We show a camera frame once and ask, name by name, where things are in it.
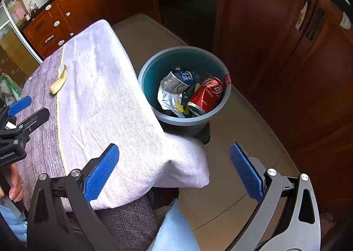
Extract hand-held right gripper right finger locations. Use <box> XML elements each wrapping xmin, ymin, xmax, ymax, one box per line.
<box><xmin>229</xmin><ymin>142</ymin><xmax>323</xmax><ymax>251</ymax></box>

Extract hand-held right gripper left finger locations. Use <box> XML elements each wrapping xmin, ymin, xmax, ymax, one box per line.
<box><xmin>26</xmin><ymin>143</ymin><xmax>120</xmax><ymax>251</ymax></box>

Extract silvery white bag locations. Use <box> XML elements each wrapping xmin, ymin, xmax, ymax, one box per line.
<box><xmin>157</xmin><ymin>70</ymin><xmax>184</xmax><ymax>111</ymax></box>

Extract glass sliding door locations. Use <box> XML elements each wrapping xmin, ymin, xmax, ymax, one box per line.
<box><xmin>0</xmin><ymin>0</ymin><xmax>43</xmax><ymax>97</ymax></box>

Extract person's left hand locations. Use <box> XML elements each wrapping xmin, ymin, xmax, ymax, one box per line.
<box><xmin>8</xmin><ymin>163</ymin><xmax>25</xmax><ymax>203</ymax></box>

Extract purple white tablecloth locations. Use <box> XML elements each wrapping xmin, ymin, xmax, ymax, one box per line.
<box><xmin>21</xmin><ymin>19</ymin><xmax>210</xmax><ymax>211</ymax></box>

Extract built-in oven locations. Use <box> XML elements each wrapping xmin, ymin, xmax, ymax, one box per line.
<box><xmin>153</xmin><ymin>0</ymin><xmax>220</xmax><ymax>44</ymax></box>

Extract banana peel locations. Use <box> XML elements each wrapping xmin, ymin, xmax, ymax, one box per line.
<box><xmin>49</xmin><ymin>65</ymin><xmax>68</xmax><ymax>95</ymax></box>

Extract wooden side cabinet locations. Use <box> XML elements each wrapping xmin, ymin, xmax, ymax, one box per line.
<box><xmin>212</xmin><ymin>0</ymin><xmax>353</xmax><ymax>213</ymax></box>

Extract person's bare foot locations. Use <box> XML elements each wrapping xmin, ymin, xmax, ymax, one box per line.
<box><xmin>320</xmin><ymin>211</ymin><xmax>338</xmax><ymax>233</ymax></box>

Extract red soda can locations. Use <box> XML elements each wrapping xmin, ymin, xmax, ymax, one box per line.
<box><xmin>187</xmin><ymin>76</ymin><xmax>225</xmax><ymax>117</ymax></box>

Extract seasoning jars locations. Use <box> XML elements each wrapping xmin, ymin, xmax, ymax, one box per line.
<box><xmin>26</xmin><ymin>0</ymin><xmax>39</xmax><ymax>18</ymax></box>

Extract teal trash bin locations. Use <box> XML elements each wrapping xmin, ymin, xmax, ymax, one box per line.
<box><xmin>138</xmin><ymin>46</ymin><xmax>232</xmax><ymax>138</ymax></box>

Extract wooden drawer cabinet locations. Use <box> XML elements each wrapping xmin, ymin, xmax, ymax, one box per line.
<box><xmin>21</xmin><ymin>0</ymin><xmax>163</xmax><ymax>60</ymax></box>

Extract grey woven cloth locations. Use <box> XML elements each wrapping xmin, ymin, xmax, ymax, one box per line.
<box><xmin>66</xmin><ymin>194</ymin><xmax>180</xmax><ymax>251</ymax></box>

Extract green yellow packet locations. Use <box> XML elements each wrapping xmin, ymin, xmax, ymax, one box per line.
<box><xmin>174</xmin><ymin>85</ymin><xmax>197</xmax><ymax>118</ymax></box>

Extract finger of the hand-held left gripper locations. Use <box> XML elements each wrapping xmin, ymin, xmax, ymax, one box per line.
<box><xmin>0</xmin><ymin>96</ymin><xmax>33</xmax><ymax>117</ymax></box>
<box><xmin>15</xmin><ymin>108</ymin><xmax>51</xmax><ymax>141</ymax></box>

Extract green white bag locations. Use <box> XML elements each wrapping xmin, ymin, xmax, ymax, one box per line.
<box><xmin>0</xmin><ymin>73</ymin><xmax>23</xmax><ymax>105</ymax></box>

